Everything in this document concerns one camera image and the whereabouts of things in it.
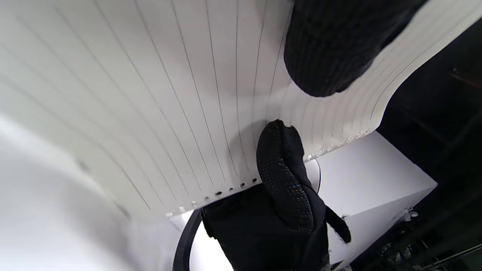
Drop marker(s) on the person's left hand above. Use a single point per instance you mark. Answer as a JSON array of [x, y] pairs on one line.
[[286, 195]]

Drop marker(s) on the stack of lined loose-leaf paper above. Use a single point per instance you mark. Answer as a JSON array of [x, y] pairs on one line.
[[150, 94]]

